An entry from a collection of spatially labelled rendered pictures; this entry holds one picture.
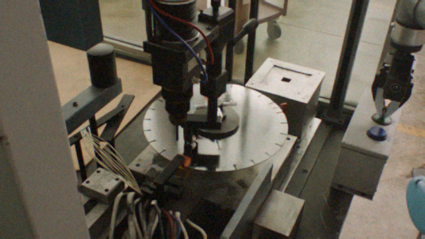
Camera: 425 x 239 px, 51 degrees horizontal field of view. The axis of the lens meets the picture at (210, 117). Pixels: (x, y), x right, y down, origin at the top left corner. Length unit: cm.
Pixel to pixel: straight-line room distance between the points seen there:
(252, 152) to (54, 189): 75
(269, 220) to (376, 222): 125
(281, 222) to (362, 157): 26
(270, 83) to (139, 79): 49
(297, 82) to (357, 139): 27
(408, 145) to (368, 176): 155
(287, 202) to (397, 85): 35
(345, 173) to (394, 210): 114
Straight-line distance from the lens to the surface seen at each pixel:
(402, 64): 110
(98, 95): 96
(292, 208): 103
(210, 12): 80
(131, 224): 86
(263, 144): 97
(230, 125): 100
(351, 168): 115
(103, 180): 99
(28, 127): 20
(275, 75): 132
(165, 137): 98
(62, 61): 172
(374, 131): 115
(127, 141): 130
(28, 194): 21
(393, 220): 224
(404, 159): 259
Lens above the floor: 157
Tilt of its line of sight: 37 degrees down
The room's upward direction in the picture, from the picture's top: 2 degrees clockwise
